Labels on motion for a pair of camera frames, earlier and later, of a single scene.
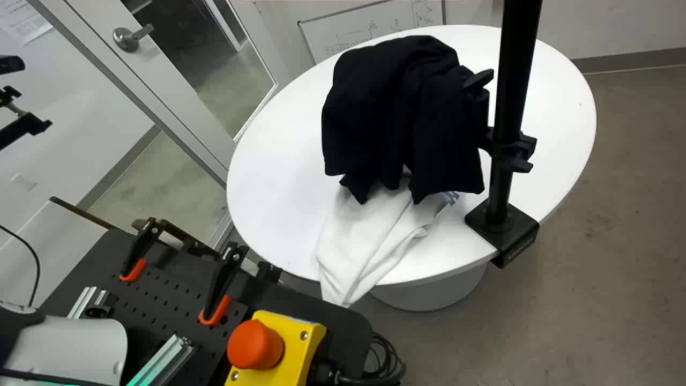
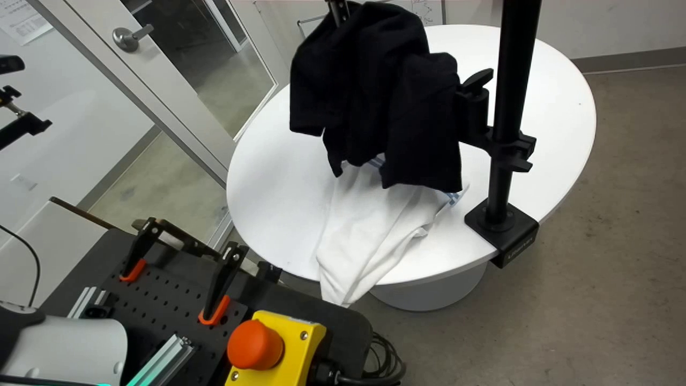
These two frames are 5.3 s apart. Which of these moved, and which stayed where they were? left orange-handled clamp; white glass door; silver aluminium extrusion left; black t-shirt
Moved: black t-shirt
Stayed: left orange-handled clamp; silver aluminium extrusion left; white glass door
